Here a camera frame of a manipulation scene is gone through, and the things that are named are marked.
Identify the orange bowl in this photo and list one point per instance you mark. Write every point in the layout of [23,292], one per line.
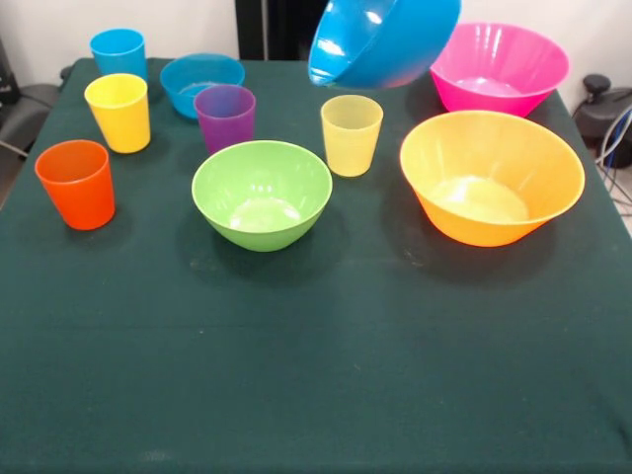
[494,148]

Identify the green bowl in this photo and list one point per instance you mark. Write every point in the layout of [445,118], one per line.
[261,182]

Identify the blue cup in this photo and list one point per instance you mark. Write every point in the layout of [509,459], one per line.
[118,54]

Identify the large blue bowl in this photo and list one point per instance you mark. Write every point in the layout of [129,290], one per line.
[395,44]

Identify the pale translucent yellow cup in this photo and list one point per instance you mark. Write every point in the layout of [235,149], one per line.
[350,143]

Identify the pink bowl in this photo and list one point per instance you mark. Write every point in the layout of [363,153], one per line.
[503,59]

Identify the small blue bowl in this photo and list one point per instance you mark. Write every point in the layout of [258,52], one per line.
[182,79]

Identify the dark green tablecloth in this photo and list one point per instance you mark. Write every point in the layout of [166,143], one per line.
[296,345]

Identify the purple cup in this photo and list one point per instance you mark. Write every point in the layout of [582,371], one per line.
[227,123]

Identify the red cup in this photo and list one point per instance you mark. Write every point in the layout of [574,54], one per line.
[79,192]

